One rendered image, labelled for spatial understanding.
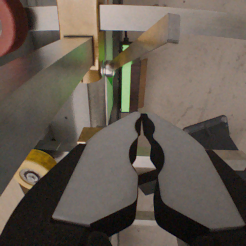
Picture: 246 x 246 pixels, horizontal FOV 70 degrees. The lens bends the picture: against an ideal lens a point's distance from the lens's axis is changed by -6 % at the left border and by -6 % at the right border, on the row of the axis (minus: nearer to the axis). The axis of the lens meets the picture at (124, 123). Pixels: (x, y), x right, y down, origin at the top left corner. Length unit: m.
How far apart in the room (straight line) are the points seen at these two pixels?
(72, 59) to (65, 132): 0.49
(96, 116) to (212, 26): 0.34
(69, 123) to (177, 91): 0.80
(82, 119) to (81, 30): 0.39
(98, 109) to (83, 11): 0.28
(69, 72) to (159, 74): 1.04
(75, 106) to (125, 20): 0.38
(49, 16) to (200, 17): 0.19
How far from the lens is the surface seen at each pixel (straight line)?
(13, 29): 0.25
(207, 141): 1.29
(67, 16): 0.26
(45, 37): 0.55
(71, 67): 0.17
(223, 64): 1.27
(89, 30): 0.25
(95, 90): 0.46
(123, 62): 0.18
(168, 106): 1.27
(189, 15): 0.26
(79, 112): 0.59
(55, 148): 0.39
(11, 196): 0.47
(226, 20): 0.28
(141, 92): 1.13
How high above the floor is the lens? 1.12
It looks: 57 degrees down
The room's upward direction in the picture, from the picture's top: 174 degrees counter-clockwise
